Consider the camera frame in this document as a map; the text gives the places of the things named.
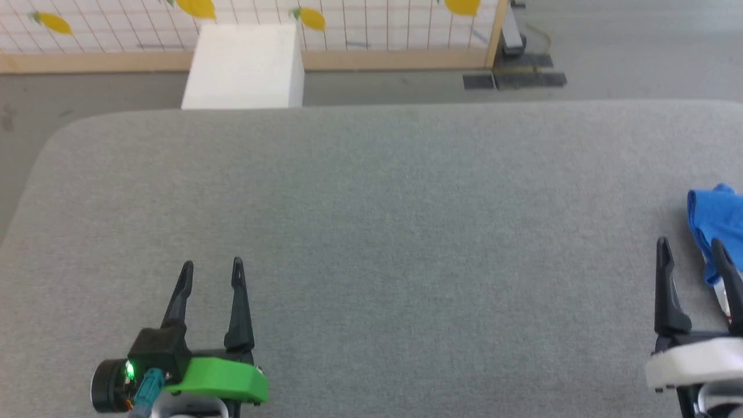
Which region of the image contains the yellow floor cable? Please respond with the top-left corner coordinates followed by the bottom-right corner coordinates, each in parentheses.
top-left (525, 24), bottom-right (553, 57)

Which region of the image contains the blue and white shirt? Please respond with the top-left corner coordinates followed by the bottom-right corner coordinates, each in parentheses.
top-left (687, 184), bottom-right (743, 319)

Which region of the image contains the lemon print partition panel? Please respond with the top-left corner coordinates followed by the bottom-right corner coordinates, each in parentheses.
top-left (0, 0), bottom-right (510, 74)

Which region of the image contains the long black floor mat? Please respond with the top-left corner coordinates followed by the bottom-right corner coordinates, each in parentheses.
top-left (493, 54), bottom-right (568, 91)

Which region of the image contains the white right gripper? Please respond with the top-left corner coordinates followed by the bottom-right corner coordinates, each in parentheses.
top-left (644, 237), bottom-right (743, 391)

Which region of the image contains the white box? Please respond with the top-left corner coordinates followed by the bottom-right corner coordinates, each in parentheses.
top-left (181, 23), bottom-right (306, 110)

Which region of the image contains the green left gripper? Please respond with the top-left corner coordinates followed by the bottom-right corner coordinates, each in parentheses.
top-left (90, 257), bottom-right (269, 414)

